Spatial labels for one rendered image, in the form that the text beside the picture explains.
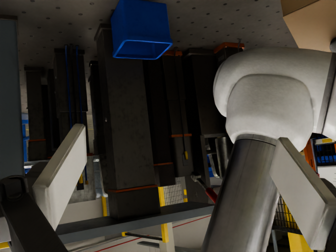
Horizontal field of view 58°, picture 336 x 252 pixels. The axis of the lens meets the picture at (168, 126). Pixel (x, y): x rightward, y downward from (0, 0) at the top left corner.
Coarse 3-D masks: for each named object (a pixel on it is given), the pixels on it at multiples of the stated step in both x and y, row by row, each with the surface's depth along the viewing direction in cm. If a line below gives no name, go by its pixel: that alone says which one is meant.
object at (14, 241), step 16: (16, 176) 13; (0, 192) 13; (16, 192) 13; (16, 208) 13; (32, 208) 13; (16, 224) 12; (32, 224) 12; (48, 224) 12; (16, 240) 12; (32, 240) 11; (48, 240) 11
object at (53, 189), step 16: (80, 128) 19; (64, 144) 17; (80, 144) 19; (64, 160) 16; (80, 160) 19; (48, 176) 14; (64, 176) 16; (48, 192) 14; (64, 192) 16; (48, 208) 14; (64, 208) 17
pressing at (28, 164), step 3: (93, 156) 92; (96, 156) 93; (48, 159) 87; (93, 159) 92; (96, 159) 93; (24, 162) 84; (27, 162) 85; (30, 162) 85; (33, 162) 85; (36, 162) 86; (24, 165) 84; (27, 165) 84; (30, 165) 85
